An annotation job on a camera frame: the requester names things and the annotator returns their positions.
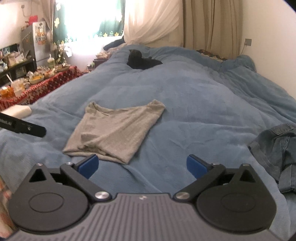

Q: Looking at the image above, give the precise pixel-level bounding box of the folded cream towel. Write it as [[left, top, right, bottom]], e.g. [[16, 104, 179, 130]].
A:
[[1, 105, 32, 119]]

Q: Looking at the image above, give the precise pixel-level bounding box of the dark wooden nightstand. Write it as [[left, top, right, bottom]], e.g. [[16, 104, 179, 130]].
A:
[[93, 58, 108, 68]]

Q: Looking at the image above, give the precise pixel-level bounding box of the grey knit polo shirt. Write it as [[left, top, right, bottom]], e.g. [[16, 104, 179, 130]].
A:
[[63, 99, 166, 164]]

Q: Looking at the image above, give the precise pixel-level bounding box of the grey wall socket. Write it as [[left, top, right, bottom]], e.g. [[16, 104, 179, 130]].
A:
[[244, 39, 252, 46]]

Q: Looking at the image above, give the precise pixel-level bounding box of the blue denim garment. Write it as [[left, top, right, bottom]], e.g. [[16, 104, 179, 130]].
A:
[[248, 123, 295, 193]]

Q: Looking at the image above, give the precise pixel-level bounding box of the green window curtain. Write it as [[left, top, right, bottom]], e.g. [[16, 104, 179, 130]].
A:
[[53, 0, 125, 44]]

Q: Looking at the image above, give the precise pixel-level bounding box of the red patterned tablecloth table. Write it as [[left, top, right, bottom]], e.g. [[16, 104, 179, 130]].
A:
[[1, 66, 84, 111]]

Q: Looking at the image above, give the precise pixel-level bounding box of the green drink cup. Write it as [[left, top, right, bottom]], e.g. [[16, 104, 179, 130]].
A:
[[47, 54, 55, 69]]

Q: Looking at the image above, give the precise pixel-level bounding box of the black cat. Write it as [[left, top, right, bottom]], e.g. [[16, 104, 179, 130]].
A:
[[127, 49, 162, 70]]

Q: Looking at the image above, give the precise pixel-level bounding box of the silver refrigerator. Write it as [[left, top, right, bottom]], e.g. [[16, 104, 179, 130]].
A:
[[21, 21, 54, 66]]

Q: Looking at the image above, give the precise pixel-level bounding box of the colourful plaid bed sheet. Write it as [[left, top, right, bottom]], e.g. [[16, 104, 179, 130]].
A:
[[0, 178, 16, 240]]

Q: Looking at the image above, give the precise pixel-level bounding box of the beige drape curtain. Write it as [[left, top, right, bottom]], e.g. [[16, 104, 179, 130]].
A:
[[183, 0, 243, 59]]

